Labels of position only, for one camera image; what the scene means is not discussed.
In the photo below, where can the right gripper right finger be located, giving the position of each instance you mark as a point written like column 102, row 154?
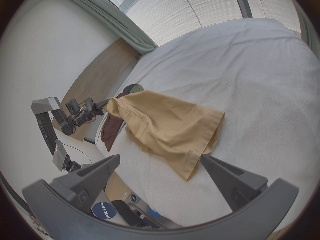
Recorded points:
column 237, row 184

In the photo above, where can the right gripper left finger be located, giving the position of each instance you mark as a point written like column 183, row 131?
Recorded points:
column 85, row 184

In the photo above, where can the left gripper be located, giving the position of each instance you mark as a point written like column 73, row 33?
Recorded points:
column 93, row 110

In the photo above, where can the tan shorts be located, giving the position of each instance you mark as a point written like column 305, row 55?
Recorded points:
column 162, row 119

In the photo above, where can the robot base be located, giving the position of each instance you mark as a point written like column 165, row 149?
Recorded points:
column 105, row 210

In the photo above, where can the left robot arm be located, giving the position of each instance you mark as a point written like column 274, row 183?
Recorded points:
column 46, row 105

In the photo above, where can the bed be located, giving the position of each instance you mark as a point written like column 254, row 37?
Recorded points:
column 225, row 71

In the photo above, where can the brown shorts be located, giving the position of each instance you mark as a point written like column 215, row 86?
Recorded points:
column 111, row 131

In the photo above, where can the black garment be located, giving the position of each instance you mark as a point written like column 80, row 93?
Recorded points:
column 128, row 89

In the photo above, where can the green garment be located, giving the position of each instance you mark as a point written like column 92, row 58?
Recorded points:
column 138, row 87

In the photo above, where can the grey-green curtain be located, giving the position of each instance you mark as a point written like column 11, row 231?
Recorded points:
column 112, row 19
column 303, row 26

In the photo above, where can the window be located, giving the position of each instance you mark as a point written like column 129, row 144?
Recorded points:
column 200, row 4

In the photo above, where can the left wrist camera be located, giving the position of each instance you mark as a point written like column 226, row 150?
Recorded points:
column 89, row 102

